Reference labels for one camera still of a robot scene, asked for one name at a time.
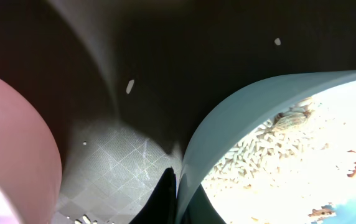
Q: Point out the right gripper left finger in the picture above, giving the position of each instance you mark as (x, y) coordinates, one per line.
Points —
(161, 205)

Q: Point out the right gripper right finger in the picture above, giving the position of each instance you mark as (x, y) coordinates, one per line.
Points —
(201, 210)

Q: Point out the light blue bowl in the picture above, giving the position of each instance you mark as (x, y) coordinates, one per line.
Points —
(240, 113)

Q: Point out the dark brown serving tray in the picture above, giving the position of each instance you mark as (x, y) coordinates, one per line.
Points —
(123, 85)

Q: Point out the rice food waste pile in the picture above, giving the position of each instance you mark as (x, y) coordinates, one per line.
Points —
(275, 173)

